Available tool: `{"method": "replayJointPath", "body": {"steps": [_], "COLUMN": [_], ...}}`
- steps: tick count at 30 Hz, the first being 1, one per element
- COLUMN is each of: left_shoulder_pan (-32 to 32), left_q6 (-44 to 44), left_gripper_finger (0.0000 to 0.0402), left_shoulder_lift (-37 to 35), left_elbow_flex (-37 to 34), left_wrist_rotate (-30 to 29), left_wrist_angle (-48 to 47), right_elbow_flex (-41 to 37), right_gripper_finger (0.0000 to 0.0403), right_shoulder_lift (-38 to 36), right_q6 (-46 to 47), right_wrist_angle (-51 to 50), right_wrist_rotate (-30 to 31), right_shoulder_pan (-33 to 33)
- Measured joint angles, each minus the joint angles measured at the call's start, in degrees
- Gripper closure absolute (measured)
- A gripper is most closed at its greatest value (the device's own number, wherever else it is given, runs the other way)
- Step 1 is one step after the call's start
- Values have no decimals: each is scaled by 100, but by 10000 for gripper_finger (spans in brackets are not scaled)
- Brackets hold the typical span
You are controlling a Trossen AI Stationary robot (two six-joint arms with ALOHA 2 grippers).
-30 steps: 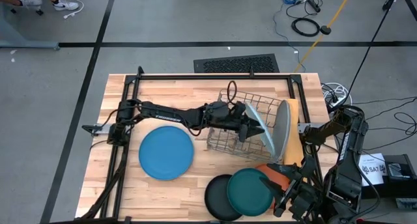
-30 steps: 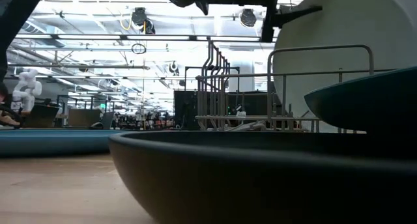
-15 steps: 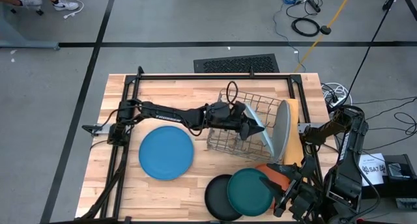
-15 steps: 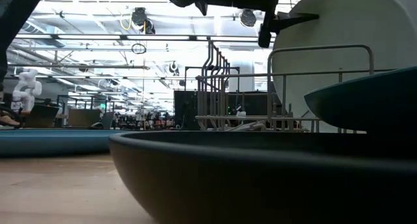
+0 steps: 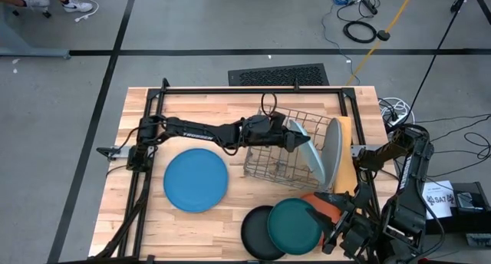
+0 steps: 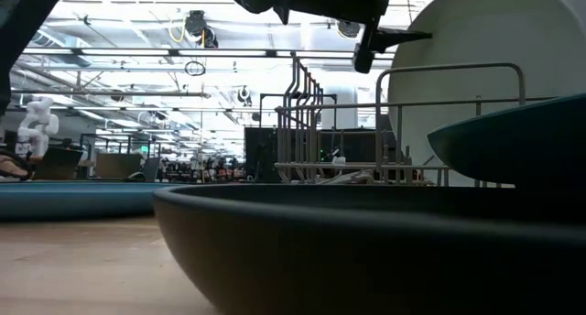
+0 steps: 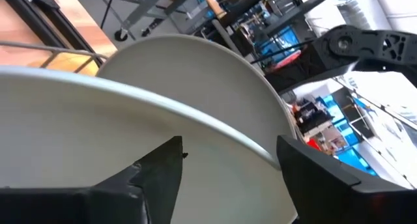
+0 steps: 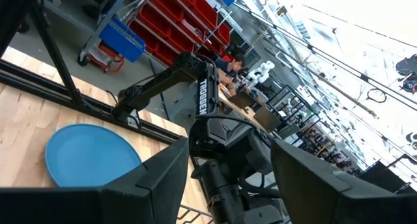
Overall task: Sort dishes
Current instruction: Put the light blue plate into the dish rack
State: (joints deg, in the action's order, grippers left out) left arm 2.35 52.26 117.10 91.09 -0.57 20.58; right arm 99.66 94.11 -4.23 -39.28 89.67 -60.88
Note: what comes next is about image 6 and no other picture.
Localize dark foreground bowl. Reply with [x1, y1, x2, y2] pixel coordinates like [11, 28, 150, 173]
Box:
[152, 181, 586, 315]

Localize hanging black cable ring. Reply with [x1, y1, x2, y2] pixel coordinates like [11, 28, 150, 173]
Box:
[183, 60, 207, 77]

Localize grey ceiling cable reel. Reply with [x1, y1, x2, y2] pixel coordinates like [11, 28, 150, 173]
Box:
[336, 19, 363, 40]

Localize teal plate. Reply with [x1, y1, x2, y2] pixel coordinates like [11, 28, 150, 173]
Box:
[427, 92, 586, 190]

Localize white round column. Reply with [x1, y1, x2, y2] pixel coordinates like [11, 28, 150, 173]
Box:
[320, 83, 359, 131]

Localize tan panel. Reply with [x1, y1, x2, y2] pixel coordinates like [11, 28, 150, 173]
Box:
[93, 152, 143, 179]

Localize black ceiling cable reel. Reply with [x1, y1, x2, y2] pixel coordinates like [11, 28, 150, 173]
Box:
[235, 84, 253, 107]
[184, 9, 220, 49]

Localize grey wire dish rack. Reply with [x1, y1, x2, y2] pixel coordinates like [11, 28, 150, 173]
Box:
[273, 53, 559, 188]

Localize person's hand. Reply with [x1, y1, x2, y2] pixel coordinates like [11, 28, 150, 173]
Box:
[0, 148, 37, 181]

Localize dark brown panel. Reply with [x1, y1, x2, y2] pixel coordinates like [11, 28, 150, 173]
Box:
[35, 146, 84, 181]

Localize grey plate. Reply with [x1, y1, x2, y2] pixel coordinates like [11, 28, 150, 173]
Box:
[387, 0, 586, 188]

